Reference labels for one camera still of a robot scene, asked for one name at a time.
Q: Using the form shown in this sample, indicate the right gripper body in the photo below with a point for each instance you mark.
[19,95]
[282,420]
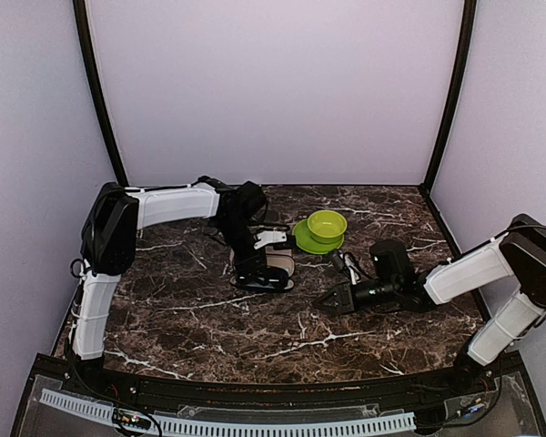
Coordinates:
[350,303]

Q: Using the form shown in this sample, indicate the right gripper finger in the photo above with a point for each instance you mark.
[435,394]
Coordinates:
[331,293]
[332,306]

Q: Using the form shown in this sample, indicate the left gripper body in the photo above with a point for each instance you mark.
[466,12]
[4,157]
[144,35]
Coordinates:
[241,259]

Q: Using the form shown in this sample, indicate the black glasses case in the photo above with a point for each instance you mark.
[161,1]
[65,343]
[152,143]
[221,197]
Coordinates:
[279,258]

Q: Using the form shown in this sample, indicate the black sunglasses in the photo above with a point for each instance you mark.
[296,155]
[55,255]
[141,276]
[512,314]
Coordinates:
[272,278]

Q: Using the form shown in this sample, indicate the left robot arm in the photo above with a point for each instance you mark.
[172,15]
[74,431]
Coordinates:
[109,239]

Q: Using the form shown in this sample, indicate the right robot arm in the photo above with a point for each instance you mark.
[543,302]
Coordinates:
[519,251]

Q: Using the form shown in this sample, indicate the green plate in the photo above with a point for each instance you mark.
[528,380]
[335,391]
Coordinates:
[304,240]

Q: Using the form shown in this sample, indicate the green bowl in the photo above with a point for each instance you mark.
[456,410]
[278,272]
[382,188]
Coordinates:
[327,226]

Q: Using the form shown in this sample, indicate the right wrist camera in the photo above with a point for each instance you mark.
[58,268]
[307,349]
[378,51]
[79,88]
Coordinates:
[346,264]

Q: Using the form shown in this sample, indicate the white slotted cable duct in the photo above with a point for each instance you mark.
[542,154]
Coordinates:
[204,421]

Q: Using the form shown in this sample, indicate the black table front rail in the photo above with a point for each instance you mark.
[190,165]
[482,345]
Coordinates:
[424,392]

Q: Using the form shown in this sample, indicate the left black frame post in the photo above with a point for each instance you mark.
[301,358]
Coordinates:
[96,91]

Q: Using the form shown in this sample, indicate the black frame post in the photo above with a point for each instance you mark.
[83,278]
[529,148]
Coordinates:
[453,95]
[96,91]

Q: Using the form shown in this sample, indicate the right black frame post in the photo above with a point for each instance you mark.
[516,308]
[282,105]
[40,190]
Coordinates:
[453,95]

